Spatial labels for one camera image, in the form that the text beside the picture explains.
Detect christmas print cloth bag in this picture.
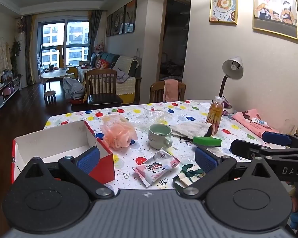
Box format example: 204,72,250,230
173,164,206,189

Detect white fluffy black cloth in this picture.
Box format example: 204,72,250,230
170,121,212,139

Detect pink mesh bath sponge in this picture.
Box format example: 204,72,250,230
100,118,138,150

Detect panda wet wipes pack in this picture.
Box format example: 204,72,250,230
133,149,180,187

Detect clear bubble wrap sheet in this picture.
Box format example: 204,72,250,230
130,109,172,129

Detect pink folded garment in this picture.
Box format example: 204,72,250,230
232,109,279,138

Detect small white tube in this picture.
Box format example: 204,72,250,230
251,117,268,126

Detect red white cardboard box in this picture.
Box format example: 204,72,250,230
11,120,113,182

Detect orange tea bottle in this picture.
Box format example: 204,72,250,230
206,96,224,136

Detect pale green ceramic mug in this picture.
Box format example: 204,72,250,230
148,123,173,149

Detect balloon print tablecloth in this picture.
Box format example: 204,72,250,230
44,99,289,195

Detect small wooden stool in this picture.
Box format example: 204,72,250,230
44,91,56,103

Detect grey bag on floor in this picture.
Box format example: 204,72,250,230
63,77,85,101

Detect white desk lamp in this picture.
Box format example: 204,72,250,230
217,56,244,115

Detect pink towel on chair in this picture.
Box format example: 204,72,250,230
163,79,179,102

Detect wooden chair black seat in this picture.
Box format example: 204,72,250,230
85,69,123,110

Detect white round coffee table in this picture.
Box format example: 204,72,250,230
40,67,69,92

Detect wooden chair with towel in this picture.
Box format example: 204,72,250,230
150,80,186,103

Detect sofa with cream throw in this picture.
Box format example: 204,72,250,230
78,52,141,104

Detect tv console cabinet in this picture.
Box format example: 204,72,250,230
0,75,21,109

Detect family picture gold frame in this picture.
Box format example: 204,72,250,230
253,0,298,40

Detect food picture gold frame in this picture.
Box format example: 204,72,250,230
209,0,238,25

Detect dark wall picture trio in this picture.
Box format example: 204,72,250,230
106,0,138,37

